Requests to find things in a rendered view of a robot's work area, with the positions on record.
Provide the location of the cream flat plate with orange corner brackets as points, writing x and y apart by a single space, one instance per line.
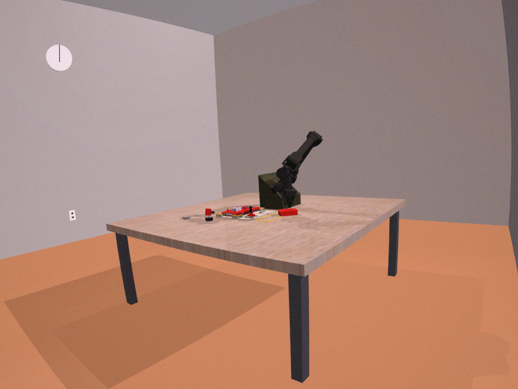
259 213

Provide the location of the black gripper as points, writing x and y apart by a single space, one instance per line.
288 193

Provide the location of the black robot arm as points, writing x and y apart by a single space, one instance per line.
290 168

